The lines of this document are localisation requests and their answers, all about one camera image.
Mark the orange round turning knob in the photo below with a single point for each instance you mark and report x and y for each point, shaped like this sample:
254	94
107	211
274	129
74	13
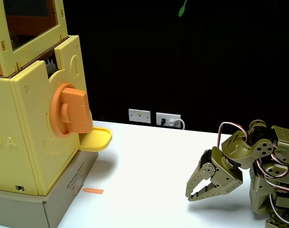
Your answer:
74	111

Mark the yellow toy vending machine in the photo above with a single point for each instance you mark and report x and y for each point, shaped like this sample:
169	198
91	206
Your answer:
28	133

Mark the black plug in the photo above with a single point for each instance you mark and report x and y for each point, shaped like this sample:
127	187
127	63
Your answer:
163	121

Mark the orange arrow tape marker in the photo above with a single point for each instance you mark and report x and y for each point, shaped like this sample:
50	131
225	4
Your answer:
93	190

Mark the yellow dispensing tray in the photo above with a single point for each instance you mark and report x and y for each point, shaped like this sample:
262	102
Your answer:
97	141

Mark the brown cardboard box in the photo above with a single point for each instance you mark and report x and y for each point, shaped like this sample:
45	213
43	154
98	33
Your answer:
59	204

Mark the green leaf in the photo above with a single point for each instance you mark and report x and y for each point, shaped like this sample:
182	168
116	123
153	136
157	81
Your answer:
181	10

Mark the white wall socket plate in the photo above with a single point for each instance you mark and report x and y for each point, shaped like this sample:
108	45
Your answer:
139	116
175	116

